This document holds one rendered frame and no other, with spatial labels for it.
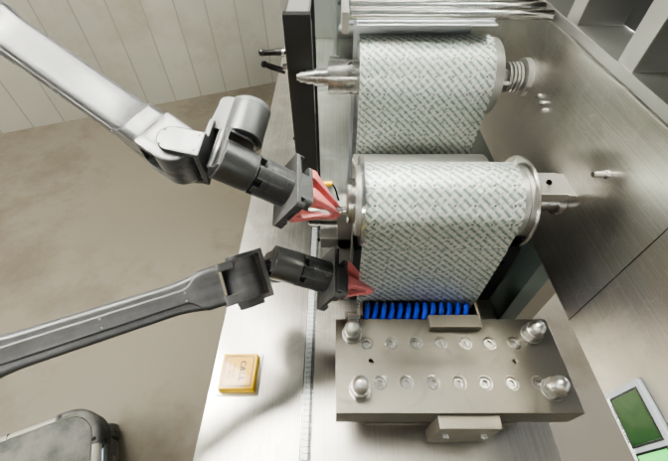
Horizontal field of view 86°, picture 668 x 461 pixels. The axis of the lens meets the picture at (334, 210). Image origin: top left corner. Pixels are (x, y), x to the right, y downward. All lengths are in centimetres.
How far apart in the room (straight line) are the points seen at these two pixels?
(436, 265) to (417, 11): 43
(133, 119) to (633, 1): 73
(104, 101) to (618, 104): 67
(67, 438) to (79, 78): 134
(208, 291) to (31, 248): 219
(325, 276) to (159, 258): 171
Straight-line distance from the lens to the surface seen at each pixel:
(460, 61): 70
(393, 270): 64
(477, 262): 66
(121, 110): 55
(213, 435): 81
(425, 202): 54
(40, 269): 257
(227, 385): 80
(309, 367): 81
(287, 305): 88
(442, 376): 70
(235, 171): 48
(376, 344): 69
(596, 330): 64
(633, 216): 57
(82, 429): 170
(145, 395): 191
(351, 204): 55
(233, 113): 52
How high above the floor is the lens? 167
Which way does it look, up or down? 48 degrees down
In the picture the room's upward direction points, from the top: straight up
